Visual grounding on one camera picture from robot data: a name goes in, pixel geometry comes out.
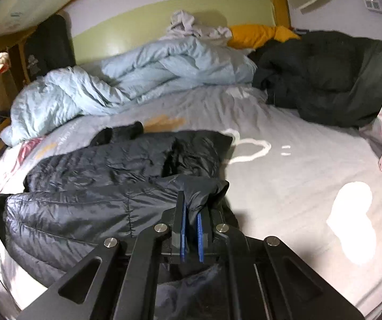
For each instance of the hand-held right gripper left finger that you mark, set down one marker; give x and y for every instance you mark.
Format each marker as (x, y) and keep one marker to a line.
(183, 236)

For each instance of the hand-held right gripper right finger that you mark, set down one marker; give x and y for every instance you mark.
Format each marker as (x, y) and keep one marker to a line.
(200, 240)

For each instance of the black puffer jacket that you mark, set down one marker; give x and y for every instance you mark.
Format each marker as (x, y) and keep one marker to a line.
(87, 190)

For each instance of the white printed bed sheet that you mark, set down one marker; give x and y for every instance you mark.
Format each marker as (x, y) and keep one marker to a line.
(294, 180)

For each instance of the light blue duvet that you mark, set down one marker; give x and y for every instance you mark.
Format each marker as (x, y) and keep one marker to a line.
(137, 70)

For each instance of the black hanging printed bag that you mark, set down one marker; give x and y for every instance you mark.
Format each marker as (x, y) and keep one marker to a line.
(47, 50)

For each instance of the dark green long coat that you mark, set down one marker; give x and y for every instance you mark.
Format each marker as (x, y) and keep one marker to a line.
(331, 76)

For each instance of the white crumpled garment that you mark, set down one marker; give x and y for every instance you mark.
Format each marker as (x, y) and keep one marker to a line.
(191, 25)

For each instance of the yellow pillow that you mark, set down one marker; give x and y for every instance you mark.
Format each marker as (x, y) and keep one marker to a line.
(254, 35)

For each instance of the pastel checkered canopy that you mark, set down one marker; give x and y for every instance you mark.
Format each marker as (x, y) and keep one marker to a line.
(34, 3)

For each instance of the white wall socket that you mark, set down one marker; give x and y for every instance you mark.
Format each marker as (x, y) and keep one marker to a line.
(373, 3)

